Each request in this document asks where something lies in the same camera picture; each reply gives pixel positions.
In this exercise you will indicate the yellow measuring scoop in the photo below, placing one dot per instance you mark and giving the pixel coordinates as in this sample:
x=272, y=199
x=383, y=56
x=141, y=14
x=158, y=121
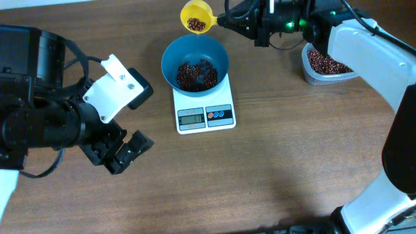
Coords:
x=198, y=9

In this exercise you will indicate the clear plastic container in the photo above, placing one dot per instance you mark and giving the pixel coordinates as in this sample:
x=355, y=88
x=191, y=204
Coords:
x=314, y=78

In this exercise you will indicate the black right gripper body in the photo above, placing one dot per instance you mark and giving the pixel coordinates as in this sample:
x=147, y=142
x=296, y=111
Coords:
x=260, y=25

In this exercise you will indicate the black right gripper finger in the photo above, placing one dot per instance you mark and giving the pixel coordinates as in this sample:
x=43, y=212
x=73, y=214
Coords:
x=243, y=28
x=239, y=12

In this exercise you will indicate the red adzuki beans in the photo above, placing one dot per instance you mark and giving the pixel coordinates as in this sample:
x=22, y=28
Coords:
x=325, y=65

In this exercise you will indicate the white digital kitchen scale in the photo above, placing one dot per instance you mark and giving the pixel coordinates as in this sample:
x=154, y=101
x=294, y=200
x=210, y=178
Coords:
x=212, y=112

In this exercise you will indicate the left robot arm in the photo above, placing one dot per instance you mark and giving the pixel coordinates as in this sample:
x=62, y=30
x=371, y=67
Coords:
x=48, y=100

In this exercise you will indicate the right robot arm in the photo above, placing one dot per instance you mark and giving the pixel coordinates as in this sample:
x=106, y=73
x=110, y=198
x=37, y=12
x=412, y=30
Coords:
x=384, y=62

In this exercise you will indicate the blue plastic bowl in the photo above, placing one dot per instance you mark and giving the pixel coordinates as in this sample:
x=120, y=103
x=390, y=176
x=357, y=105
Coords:
x=192, y=48

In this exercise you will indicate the red beans in bowl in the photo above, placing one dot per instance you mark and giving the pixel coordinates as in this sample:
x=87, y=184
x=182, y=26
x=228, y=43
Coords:
x=197, y=77

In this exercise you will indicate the red beans in scoop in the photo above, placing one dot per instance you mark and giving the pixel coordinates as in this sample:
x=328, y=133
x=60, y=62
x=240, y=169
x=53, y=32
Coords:
x=194, y=24

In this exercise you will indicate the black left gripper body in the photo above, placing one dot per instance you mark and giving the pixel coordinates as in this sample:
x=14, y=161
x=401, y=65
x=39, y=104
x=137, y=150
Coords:
x=100, y=143

